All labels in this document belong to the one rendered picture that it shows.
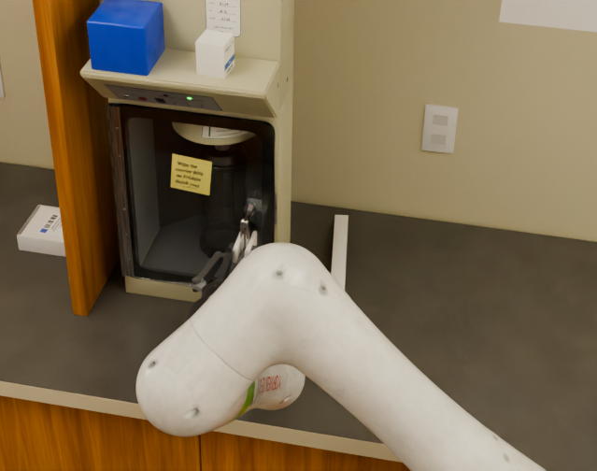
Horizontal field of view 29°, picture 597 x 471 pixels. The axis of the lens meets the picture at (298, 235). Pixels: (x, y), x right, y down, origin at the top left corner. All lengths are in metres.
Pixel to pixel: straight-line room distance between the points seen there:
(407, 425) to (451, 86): 1.17
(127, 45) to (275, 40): 0.25
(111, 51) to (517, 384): 0.96
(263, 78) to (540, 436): 0.80
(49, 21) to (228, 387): 0.82
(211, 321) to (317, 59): 1.17
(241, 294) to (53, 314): 1.02
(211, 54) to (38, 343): 0.70
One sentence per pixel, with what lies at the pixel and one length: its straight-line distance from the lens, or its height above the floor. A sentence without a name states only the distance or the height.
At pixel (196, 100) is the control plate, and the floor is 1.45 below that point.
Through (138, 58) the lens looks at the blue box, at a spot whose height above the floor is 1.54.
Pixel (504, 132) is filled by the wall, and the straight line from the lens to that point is 2.47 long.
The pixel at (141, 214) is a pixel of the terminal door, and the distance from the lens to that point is 2.21.
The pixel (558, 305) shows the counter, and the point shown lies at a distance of 2.38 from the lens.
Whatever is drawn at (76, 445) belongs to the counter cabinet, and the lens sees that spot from 2.30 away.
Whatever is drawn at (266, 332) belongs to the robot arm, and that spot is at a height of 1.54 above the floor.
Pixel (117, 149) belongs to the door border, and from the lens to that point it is 2.14.
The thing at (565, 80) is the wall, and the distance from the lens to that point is 2.41.
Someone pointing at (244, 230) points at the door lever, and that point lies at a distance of 2.09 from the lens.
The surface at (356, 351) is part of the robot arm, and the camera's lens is 1.36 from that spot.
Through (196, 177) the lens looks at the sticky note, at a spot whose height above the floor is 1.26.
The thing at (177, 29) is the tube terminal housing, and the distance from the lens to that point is 1.99.
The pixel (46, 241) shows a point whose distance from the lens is 2.46.
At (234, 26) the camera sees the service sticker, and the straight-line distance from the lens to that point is 1.95.
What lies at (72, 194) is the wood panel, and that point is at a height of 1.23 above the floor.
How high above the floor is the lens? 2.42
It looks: 36 degrees down
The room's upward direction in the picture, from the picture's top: 1 degrees clockwise
